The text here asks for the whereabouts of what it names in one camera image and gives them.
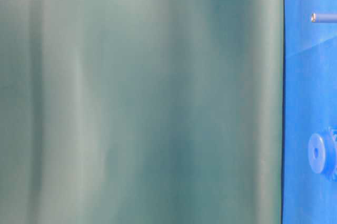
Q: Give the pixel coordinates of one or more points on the blue table mat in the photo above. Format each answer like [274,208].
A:
[309,107]

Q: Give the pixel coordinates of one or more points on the small blue plastic gear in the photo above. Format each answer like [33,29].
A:
[322,153]

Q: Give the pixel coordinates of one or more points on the blue cylindrical shaft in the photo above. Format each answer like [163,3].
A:
[323,18]

